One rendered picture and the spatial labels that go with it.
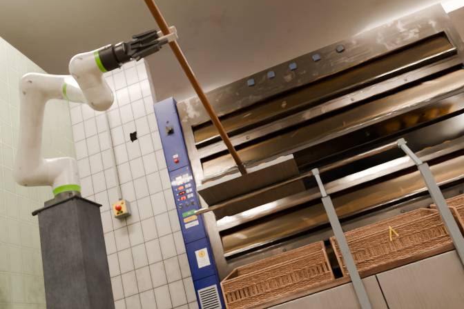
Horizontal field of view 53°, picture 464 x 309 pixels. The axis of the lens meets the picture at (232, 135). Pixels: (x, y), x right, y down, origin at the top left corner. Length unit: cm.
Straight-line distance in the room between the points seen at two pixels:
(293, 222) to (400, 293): 88
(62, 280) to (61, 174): 49
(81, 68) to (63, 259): 84
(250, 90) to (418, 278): 167
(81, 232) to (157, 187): 118
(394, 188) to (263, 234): 83
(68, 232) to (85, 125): 163
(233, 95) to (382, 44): 106
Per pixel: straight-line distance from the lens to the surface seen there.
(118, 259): 328
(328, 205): 233
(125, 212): 323
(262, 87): 329
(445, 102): 307
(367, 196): 295
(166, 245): 314
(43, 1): 399
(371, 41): 337
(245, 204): 276
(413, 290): 234
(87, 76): 185
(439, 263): 236
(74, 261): 215
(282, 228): 294
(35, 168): 233
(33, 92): 224
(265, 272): 243
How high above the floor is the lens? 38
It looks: 25 degrees up
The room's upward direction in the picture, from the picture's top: 17 degrees counter-clockwise
